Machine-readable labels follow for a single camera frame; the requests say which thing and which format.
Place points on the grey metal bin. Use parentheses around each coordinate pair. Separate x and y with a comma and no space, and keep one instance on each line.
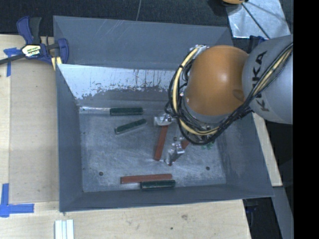
(119,153)

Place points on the dark green flat block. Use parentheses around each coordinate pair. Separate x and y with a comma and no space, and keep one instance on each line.
(126,111)
(157,185)
(130,126)

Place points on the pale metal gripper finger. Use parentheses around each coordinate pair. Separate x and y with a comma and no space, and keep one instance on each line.
(162,120)
(175,151)

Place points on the red-brown flat block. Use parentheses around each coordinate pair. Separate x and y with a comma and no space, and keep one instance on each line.
(145,178)
(185,144)
(160,143)

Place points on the pale wood flat board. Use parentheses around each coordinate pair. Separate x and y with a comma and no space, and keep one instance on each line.
(33,133)

